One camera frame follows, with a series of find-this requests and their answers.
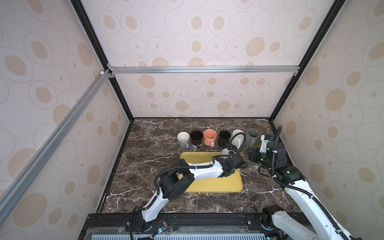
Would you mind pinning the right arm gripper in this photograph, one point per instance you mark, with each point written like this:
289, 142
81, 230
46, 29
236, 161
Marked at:
254, 155

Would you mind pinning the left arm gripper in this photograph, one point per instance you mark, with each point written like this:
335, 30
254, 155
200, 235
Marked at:
232, 171

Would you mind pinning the white round mug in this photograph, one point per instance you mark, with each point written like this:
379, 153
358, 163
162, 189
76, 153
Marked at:
238, 139

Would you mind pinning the peach mug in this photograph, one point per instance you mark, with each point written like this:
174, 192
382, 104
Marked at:
210, 137

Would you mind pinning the tall grey mug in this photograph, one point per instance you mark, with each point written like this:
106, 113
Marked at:
251, 138

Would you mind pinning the black mug white base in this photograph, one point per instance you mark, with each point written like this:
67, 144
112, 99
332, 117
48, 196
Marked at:
196, 138

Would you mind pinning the short grey mug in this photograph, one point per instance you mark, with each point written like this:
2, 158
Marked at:
184, 140

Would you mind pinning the cream mug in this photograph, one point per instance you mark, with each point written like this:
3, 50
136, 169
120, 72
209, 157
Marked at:
226, 151

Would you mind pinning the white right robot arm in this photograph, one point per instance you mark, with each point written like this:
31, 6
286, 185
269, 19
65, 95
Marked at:
326, 227

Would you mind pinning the yellow tray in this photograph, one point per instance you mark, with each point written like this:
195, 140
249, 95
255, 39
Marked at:
231, 184

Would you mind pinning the aluminium crossbar back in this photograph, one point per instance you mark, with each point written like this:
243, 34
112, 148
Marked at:
202, 70

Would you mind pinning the aluminium crossbar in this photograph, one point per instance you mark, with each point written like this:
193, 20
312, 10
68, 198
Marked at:
20, 185
202, 70

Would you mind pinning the aluminium crossbar left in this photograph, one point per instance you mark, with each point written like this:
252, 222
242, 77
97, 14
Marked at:
20, 185

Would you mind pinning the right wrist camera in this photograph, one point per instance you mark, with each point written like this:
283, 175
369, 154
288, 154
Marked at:
265, 139

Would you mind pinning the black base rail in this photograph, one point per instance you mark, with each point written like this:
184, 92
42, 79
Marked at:
184, 226

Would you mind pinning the black right corner post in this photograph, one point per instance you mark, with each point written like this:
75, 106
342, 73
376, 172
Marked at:
313, 47

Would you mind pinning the black corner frame post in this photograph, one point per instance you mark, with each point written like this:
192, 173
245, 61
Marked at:
96, 44

